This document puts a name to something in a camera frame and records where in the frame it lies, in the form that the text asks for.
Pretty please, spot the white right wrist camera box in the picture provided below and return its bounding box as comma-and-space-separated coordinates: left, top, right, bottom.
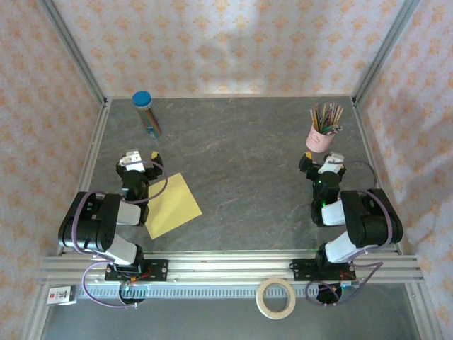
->
317, 152, 346, 174

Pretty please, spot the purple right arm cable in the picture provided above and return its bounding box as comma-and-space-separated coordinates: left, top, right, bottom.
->
304, 159, 394, 308

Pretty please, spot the long aluminium mounting rail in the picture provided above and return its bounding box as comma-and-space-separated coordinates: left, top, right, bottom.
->
37, 251, 425, 286

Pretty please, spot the masking tape roll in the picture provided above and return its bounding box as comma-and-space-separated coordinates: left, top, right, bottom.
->
256, 278, 297, 320

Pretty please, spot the aluminium frame post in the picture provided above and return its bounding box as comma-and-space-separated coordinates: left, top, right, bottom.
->
351, 0, 424, 106
37, 0, 109, 107

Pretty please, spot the pink pencil cup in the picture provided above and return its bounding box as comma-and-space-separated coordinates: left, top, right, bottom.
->
305, 122, 336, 154

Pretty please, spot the white label card red mark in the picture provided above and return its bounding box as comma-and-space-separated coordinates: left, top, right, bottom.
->
46, 285, 78, 306

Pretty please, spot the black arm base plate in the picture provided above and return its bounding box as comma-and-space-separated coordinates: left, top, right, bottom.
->
290, 258, 356, 283
105, 259, 169, 283

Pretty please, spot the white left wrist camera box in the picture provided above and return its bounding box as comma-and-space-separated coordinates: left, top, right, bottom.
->
118, 150, 146, 174

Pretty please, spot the aluminium table side rail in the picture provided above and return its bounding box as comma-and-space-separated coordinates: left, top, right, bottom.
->
350, 98, 404, 256
56, 101, 113, 256

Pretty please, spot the aluminium frame bar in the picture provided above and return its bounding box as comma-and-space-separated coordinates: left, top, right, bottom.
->
405, 283, 445, 340
21, 285, 54, 340

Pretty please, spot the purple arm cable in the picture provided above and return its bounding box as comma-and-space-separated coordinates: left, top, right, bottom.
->
304, 159, 394, 308
71, 159, 169, 309

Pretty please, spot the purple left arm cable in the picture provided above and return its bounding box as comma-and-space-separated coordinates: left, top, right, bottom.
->
71, 159, 169, 309

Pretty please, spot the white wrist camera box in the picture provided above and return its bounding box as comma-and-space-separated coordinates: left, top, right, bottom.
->
118, 150, 146, 174
317, 152, 346, 174

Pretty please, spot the clear pencil tube blue lid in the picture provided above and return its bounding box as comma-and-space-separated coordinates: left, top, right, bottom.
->
132, 91, 164, 140

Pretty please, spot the grey slotted cable duct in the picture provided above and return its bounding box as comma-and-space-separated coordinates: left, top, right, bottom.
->
76, 285, 343, 300

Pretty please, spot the yellow paper sheet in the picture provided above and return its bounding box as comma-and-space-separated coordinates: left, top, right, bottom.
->
144, 172, 203, 241

